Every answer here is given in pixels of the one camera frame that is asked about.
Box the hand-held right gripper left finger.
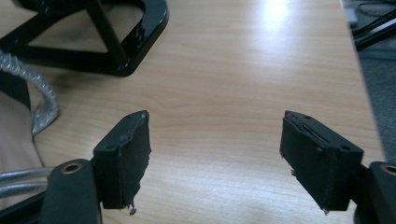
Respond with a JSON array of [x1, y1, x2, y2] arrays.
[[92, 109, 152, 217]]

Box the silver braided cable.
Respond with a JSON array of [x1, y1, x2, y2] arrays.
[[0, 49, 60, 136]]

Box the black metal stand base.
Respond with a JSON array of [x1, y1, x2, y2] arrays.
[[0, 0, 170, 77]]

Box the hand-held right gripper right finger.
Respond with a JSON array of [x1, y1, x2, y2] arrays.
[[279, 110, 364, 216]]

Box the beige cloth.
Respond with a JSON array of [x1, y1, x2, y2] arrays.
[[0, 91, 45, 210]]

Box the black strap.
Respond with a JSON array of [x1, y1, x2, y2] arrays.
[[0, 70, 32, 110]]

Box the black stand legs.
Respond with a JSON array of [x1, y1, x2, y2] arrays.
[[351, 8, 396, 52]]

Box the silver smooth cable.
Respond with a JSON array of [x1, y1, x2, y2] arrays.
[[0, 166, 55, 200]]

